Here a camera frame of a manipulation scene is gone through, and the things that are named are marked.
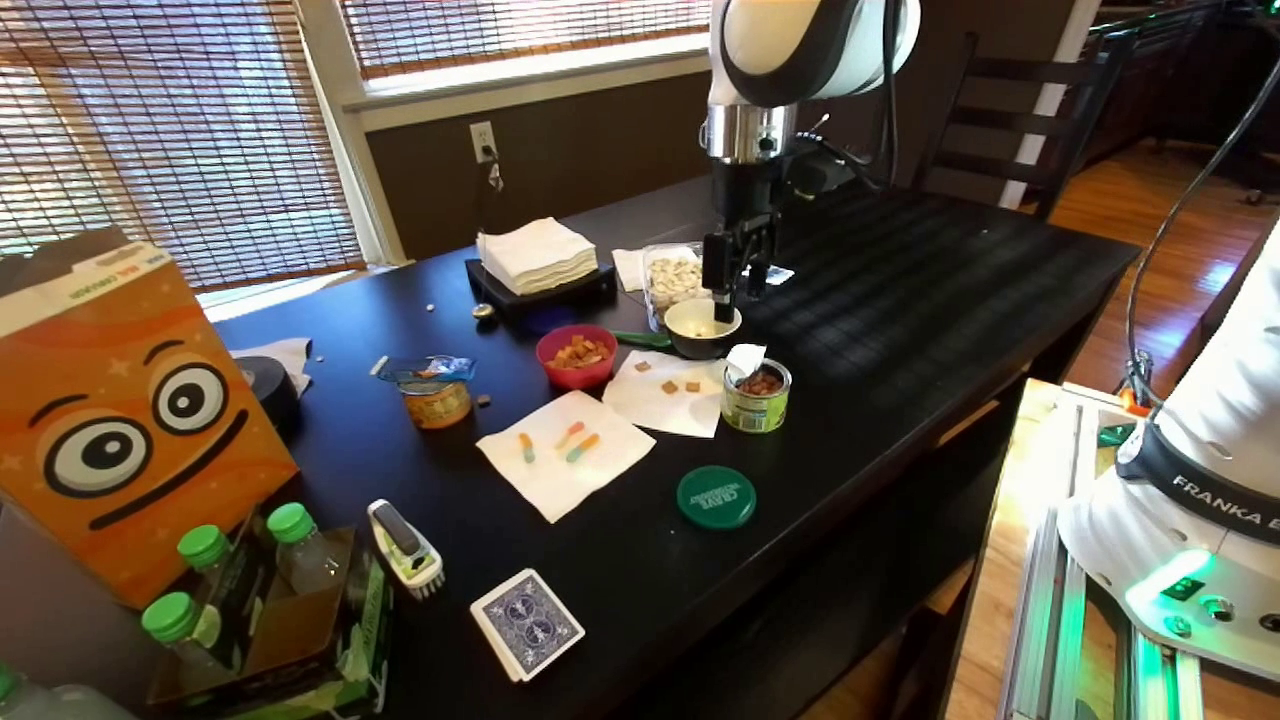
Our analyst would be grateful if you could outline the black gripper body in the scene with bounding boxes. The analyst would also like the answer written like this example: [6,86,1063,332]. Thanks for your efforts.
[701,155,787,265]

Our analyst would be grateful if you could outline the white bowl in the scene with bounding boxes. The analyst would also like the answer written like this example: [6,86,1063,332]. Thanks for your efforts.
[661,297,747,361]

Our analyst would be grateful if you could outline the brown snack pieces in can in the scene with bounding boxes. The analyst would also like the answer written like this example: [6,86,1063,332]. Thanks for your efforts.
[738,363,787,400]

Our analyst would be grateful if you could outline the yellow green snack can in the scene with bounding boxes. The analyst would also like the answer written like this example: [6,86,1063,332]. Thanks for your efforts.
[719,338,796,434]

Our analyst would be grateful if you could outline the orange snacks in red bowl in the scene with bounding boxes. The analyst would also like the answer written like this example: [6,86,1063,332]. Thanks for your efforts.
[545,334,614,375]

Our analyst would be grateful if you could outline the red bowl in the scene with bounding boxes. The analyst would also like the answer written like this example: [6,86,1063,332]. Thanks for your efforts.
[531,321,623,390]

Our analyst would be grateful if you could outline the clear plastic popcorn container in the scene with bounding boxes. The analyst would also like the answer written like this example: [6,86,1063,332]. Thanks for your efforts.
[641,246,734,334]

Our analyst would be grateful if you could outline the white popcorn pile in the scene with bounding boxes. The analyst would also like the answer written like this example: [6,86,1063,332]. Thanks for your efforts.
[646,254,708,310]

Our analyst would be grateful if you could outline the black tray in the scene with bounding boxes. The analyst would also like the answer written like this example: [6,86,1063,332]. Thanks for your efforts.
[463,254,619,322]

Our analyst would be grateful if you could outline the stack of white napkins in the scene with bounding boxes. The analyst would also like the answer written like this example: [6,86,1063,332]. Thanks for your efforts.
[471,213,606,299]

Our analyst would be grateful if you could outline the green plastic lid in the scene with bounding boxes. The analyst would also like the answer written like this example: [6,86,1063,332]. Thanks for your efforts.
[672,460,760,536]

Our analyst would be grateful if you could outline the white napkin with gummy worms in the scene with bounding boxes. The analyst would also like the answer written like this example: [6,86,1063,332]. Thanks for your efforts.
[471,386,661,527]

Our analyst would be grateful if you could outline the dark wooden chair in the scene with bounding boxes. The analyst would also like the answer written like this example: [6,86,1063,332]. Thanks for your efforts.
[913,32,1132,223]

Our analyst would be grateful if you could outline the brown bamboo window blind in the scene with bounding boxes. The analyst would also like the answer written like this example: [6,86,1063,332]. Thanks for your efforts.
[337,0,717,81]
[0,0,369,297]

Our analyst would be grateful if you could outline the small glass jar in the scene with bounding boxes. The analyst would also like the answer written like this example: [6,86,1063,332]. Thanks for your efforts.
[394,352,479,434]

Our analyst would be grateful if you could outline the blue playing card deck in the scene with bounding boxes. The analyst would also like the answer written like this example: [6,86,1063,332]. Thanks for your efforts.
[469,562,594,687]

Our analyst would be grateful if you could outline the black tape roll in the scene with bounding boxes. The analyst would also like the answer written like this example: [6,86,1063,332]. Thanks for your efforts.
[236,352,303,434]

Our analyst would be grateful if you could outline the green capped plastic bottle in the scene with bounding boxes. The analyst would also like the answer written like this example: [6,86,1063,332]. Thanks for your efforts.
[265,499,353,605]
[138,587,233,671]
[175,518,265,630]

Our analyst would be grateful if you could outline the green bottle pack carton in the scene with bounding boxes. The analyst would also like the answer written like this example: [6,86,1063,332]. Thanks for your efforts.
[138,533,394,720]

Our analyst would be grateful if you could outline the orange cereal box with face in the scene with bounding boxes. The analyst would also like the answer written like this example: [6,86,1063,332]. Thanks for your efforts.
[0,228,303,610]

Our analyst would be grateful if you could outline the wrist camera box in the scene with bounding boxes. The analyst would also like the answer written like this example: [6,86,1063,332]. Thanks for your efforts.
[786,136,873,202]

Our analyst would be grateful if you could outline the white wall outlet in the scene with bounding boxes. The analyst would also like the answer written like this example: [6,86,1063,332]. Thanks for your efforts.
[469,116,513,195]

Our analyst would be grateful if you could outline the wooden robot mount table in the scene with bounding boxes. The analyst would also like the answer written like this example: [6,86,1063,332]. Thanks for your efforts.
[995,375,1280,720]

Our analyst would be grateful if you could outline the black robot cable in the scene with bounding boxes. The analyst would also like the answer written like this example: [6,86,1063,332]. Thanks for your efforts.
[1118,52,1280,403]

